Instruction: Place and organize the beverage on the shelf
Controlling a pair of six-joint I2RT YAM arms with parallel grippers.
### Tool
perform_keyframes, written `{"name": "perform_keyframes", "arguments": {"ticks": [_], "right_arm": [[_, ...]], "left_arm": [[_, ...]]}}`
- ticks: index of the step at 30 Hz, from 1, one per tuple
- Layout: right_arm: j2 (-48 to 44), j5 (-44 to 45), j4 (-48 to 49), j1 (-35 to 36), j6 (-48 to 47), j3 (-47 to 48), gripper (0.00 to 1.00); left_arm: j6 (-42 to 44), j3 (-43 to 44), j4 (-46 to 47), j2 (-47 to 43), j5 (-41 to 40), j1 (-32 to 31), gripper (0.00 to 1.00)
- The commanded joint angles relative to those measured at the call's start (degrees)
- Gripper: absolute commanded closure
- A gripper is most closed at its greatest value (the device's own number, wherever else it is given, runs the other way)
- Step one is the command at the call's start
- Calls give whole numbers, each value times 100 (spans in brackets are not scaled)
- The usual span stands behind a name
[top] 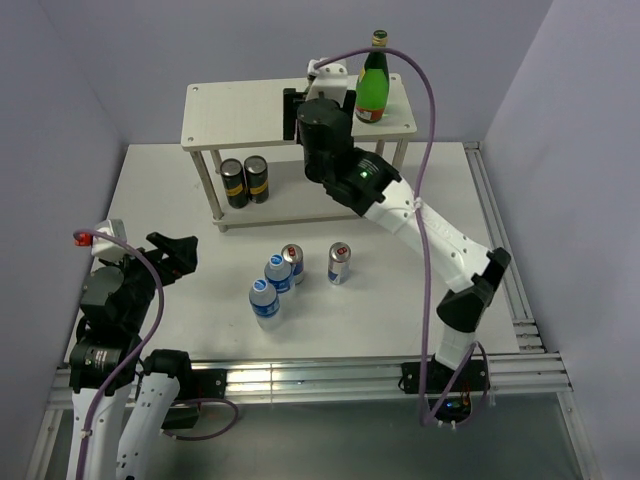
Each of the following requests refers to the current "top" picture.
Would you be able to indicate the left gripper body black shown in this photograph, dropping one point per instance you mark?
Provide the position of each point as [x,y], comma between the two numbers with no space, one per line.
[140,275]

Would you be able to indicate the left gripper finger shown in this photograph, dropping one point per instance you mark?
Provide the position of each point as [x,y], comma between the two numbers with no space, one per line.
[163,243]
[184,255]

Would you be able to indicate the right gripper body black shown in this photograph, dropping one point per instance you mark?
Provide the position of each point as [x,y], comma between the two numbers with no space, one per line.
[291,100]

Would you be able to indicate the green glass bottle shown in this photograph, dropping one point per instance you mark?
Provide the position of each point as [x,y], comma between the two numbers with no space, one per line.
[372,88]

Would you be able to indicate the water bottle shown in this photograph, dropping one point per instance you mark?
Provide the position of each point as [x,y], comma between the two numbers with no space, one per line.
[279,273]
[265,304]

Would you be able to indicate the blue silver can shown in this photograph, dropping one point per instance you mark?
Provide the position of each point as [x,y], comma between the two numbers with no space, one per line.
[339,263]
[294,255]

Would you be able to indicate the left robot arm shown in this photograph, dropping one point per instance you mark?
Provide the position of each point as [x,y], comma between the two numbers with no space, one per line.
[120,399]

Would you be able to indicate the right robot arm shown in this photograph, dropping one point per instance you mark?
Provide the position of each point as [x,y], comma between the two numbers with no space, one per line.
[400,220]

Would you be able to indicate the white two-tier wooden shelf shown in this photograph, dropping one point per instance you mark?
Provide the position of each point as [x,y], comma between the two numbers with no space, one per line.
[286,151]

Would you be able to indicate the black gold can right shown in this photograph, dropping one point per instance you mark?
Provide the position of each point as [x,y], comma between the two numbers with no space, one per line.
[256,174]

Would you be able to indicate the black gold can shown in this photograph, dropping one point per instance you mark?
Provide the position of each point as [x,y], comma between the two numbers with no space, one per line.
[256,174]
[233,179]

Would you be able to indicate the black gold can left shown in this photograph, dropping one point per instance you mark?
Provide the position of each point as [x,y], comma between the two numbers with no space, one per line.
[233,179]

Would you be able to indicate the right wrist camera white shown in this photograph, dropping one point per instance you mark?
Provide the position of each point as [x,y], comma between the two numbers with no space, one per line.
[329,81]

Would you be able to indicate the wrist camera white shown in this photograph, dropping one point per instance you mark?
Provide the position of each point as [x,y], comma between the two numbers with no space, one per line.
[105,249]
[329,81]

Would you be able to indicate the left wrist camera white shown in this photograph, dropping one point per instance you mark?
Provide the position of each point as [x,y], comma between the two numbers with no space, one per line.
[105,249]

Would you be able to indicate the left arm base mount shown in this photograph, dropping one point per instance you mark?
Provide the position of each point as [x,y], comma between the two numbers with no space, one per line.
[205,383]

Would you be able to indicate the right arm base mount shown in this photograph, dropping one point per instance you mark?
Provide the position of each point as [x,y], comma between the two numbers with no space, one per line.
[458,405]

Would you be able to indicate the aluminium frame rail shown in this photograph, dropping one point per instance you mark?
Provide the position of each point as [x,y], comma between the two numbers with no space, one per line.
[350,340]

